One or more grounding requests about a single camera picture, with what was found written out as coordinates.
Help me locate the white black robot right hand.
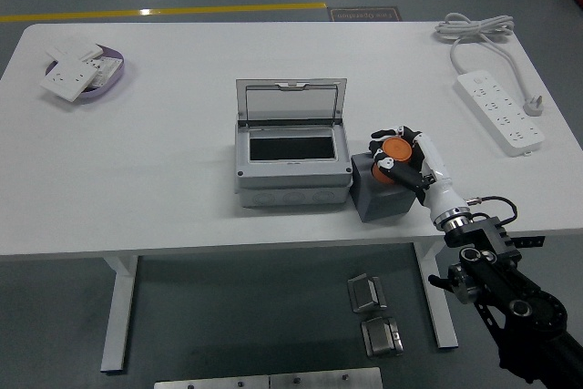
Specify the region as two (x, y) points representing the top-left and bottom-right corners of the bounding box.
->
(367, 123), (470, 227)

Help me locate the orange cylinder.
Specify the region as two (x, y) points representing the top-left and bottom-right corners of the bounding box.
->
(371, 137), (414, 185)

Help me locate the grey box with clear lid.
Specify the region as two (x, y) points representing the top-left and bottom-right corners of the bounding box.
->
(233, 77), (353, 209)

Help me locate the grey cube with round hole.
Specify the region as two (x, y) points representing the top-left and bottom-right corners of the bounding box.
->
(350, 150), (421, 225)

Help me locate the white power strip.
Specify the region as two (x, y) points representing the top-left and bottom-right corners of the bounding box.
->
(452, 69), (547, 158)

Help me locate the white table leg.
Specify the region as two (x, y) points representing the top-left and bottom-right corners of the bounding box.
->
(413, 241), (459, 351)
(99, 254), (140, 373)

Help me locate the open metal clip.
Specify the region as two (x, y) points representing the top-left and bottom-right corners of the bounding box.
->
(346, 272), (388, 314)

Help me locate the closed metal clip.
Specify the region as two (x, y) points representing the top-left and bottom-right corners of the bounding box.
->
(360, 315), (405, 358)

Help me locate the brown floor sign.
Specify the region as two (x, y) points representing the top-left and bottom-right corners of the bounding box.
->
(328, 5), (403, 24)

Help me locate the yellow floor tape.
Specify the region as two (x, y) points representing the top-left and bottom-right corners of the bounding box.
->
(0, 1), (328, 24)

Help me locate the purple oval tray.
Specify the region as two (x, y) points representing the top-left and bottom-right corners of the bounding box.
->
(44, 45), (126, 99)

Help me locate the small printed white panel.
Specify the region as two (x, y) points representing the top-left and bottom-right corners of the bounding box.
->
(88, 56), (122, 88)

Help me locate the large white socket panel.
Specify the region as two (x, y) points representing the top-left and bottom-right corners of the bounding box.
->
(38, 54), (102, 102)

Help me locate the white power cord with plug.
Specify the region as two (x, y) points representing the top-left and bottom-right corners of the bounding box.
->
(433, 13), (545, 118)

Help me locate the metal base plate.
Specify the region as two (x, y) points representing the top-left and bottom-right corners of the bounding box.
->
(153, 366), (384, 389)

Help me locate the white switch panel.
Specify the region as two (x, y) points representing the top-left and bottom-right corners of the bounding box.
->
(45, 40), (104, 63)

